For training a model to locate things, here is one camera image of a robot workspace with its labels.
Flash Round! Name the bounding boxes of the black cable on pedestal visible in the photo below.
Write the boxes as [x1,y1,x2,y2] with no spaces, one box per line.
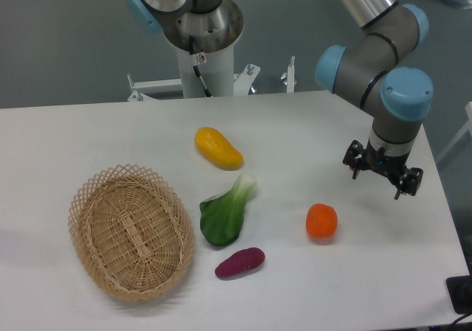
[188,35,215,98]

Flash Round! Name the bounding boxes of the woven wicker basket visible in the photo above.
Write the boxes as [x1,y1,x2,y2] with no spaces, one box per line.
[68,164,195,302]

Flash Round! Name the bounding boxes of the white frame at right edge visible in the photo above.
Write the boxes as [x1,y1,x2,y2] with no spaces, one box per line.
[436,102,471,169]

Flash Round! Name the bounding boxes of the green bok choy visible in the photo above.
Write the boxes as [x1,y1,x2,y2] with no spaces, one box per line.
[199,174,257,247]

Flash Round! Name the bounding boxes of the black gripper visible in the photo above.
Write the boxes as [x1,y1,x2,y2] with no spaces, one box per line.
[342,140,423,200]

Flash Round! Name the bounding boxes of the purple sweet potato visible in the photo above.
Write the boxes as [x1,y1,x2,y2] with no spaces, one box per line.
[215,247,266,279]

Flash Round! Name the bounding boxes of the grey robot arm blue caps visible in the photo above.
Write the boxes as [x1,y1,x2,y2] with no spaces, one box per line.
[125,0,434,195]

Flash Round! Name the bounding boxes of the orange fruit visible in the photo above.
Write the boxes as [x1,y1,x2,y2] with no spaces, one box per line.
[305,203,338,239]

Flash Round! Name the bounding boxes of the yellow mango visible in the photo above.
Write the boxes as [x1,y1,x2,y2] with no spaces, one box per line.
[194,127,244,170]

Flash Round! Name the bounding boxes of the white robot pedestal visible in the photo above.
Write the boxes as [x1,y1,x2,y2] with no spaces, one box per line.
[164,0,244,98]

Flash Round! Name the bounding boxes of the black device at table edge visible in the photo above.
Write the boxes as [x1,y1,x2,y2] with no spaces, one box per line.
[445,276,471,314]

